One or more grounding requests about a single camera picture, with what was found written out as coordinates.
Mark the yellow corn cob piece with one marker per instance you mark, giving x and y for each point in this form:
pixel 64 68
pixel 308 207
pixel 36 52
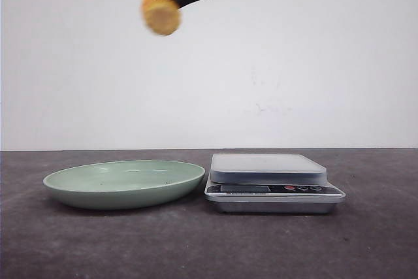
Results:
pixel 163 17

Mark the silver digital kitchen scale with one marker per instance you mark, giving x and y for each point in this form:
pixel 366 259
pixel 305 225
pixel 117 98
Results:
pixel 270 183

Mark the green oval plate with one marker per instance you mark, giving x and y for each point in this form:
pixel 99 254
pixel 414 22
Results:
pixel 120 185

